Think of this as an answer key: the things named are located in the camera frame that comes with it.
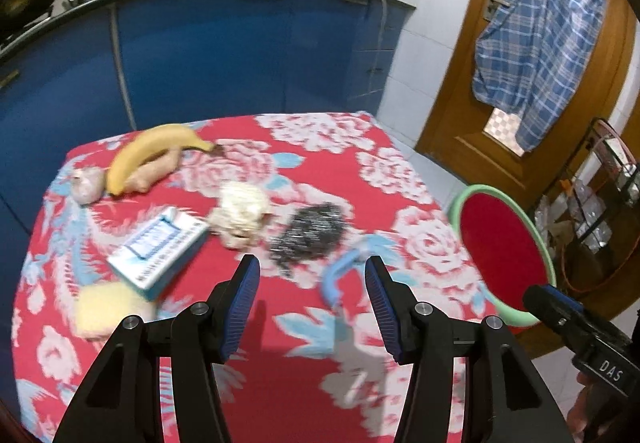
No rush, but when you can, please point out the white power cable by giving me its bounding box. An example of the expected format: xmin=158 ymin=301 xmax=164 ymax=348
xmin=367 ymin=0 xmax=388 ymax=111

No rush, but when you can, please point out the yellow banana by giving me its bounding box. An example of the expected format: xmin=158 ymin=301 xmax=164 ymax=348
xmin=107 ymin=123 xmax=217 ymax=196

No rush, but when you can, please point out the person's right hand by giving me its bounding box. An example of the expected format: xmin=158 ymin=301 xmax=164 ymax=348
xmin=567 ymin=370 xmax=600 ymax=436

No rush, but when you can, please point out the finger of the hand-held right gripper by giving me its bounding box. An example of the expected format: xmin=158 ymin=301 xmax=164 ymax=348
xmin=522 ymin=284 xmax=592 ymax=341

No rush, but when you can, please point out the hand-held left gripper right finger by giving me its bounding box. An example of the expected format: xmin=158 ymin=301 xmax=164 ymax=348
xmin=365 ymin=255 xmax=576 ymax=443

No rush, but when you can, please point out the blue kitchen cabinet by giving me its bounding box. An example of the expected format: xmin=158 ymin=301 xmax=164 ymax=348
xmin=0 ymin=0 xmax=417 ymax=244

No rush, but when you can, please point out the red bucket with green rim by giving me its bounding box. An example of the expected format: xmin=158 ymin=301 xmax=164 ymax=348
xmin=447 ymin=184 xmax=557 ymax=329

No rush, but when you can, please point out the blue plastic hook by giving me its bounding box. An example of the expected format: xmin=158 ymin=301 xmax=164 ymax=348
xmin=320 ymin=233 xmax=386 ymax=311

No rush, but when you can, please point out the ginger root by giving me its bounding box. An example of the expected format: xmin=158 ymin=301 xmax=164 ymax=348
xmin=120 ymin=148 xmax=180 ymax=194

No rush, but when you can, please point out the red floral tablecloth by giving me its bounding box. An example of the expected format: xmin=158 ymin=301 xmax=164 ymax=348
xmin=12 ymin=110 xmax=501 ymax=443

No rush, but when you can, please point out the garlic bulb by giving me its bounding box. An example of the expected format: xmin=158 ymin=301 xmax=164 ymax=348
xmin=70 ymin=166 xmax=107 ymax=205

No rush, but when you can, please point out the dark steel wool scrubber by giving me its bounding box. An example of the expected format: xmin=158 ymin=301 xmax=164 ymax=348
xmin=267 ymin=203 xmax=346 ymax=274

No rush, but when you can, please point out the wire storage rack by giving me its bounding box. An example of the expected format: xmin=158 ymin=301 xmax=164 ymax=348
xmin=532 ymin=118 xmax=640 ymax=314

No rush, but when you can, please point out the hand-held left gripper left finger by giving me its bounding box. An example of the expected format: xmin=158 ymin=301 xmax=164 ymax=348
xmin=52 ymin=254 xmax=262 ymax=443

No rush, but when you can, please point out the blue plaid shirt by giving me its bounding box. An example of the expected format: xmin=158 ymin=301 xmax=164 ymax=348
xmin=472 ymin=0 xmax=608 ymax=156

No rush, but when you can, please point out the blue white carton box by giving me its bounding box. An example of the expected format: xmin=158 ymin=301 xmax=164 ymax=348
xmin=106 ymin=206 xmax=210 ymax=301

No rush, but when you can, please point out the wooden door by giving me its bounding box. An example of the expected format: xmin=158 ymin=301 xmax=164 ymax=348
xmin=417 ymin=0 xmax=636 ymax=204

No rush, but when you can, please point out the yellow sponge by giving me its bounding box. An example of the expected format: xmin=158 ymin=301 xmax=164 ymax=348
xmin=75 ymin=284 xmax=153 ymax=340

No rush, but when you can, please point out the white tissue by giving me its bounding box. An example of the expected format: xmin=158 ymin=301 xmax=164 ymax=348
xmin=207 ymin=180 xmax=273 ymax=249

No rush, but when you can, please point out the metal door handle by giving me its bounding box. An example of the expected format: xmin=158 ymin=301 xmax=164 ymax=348
xmin=482 ymin=0 xmax=512 ymax=21

